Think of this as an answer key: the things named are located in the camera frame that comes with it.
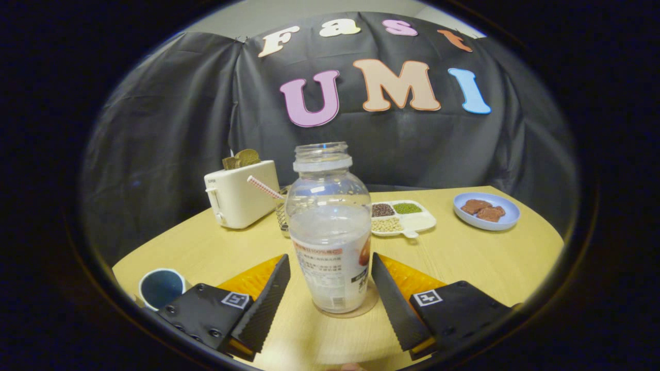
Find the white divided tray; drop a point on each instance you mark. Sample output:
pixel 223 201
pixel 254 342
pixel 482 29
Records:
pixel 420 221

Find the pile of yellow soybeans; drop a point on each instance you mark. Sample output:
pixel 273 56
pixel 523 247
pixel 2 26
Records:
pixel 386 225

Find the wooden table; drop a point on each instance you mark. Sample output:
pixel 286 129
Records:
pixel 474 263

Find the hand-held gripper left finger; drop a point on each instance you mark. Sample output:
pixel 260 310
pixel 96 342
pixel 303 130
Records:
pixel 268 304

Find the white and blue cup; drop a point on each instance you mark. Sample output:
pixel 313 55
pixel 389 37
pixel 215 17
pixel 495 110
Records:
pixel 161 288

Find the red white striped straw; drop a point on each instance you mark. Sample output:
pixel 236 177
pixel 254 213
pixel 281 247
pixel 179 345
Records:
pixel 264 188

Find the pile of green beans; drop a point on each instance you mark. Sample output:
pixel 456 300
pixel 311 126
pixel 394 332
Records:
pixel 407 208

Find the light blue plate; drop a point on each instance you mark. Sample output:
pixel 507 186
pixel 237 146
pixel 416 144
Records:
pixel 508 211

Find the pile of dark beans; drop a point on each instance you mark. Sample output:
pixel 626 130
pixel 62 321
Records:
pixel 382 210

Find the clear plastic juice bottle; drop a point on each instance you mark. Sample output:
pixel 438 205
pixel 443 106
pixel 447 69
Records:
pixel 330 232

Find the white toaster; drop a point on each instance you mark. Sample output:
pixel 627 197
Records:
pixel 242 198

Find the brown meat piece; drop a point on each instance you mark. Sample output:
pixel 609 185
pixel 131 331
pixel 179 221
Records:
pixel 492 214
pixel 474 206

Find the brown bread slice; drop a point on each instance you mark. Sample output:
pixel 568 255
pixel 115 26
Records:
pixel 249 157
pixel 230 163

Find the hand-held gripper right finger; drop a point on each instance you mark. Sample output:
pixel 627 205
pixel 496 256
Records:
pixel 394 304

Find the black backdrop cloth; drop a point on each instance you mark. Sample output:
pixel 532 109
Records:
pixel 180 129

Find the clear drinking glass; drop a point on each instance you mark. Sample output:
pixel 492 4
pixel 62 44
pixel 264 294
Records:
pixel 282 219

